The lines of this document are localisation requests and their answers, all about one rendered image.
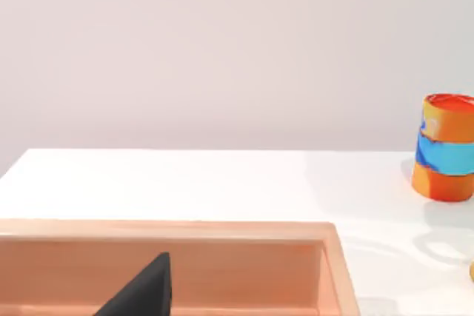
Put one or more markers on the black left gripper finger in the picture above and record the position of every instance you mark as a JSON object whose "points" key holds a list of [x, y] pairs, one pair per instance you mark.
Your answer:
{"points": [[148, 290]]}

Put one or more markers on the shallow salmon-coloured box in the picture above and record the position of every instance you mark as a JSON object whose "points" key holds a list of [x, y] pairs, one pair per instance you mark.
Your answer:
{"points": [[237, 268]]}

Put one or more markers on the orange and blue can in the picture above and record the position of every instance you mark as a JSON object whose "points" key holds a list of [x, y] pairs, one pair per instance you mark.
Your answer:
{"points": [[446, 153]]}

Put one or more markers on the yellow object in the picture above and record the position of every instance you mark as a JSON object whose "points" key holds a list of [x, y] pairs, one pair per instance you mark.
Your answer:
{"points": [[472, 271]]}

